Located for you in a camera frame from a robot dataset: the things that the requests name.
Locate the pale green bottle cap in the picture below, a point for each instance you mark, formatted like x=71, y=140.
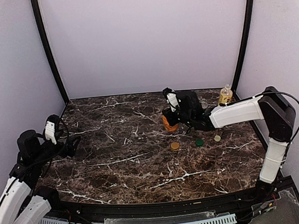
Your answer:
x=217, y=138

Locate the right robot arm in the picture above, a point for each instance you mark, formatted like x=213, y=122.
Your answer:
x=269, y=106

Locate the coffee bottle green cap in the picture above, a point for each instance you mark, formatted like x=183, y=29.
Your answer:
x=204, y=105

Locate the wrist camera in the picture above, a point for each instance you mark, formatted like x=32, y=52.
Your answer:
x=171, y=98
x=52, y=131

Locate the gold bottle cap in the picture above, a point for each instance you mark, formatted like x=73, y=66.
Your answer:
x=174, y=146

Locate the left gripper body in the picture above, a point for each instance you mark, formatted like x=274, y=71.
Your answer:
x=66, y=145

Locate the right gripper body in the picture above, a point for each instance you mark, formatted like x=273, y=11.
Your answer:
x=170, y=113

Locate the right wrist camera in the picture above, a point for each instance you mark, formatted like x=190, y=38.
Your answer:
x=171, y=98

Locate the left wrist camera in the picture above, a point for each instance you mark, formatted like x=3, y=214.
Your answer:
x=52, y=131

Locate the right black corner post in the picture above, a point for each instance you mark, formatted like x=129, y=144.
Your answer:
x=243, y=44

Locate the orange juice bottle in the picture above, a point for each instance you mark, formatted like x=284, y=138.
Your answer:
x=167, y=126

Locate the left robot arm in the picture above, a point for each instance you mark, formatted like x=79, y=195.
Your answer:
x=22, y=202

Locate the green tea bottle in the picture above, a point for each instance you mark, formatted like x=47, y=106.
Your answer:
x=225, y=95

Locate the black corner post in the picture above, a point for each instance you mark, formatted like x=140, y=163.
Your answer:
x=243, y=44
x=47, y=49

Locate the dark green bottle cap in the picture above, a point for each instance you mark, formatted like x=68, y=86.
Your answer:
x=199, y=142

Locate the left black corner post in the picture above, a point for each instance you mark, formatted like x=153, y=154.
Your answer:
x=47, y=49

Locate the black front frame rail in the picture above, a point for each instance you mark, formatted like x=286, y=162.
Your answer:
x=100, y=212

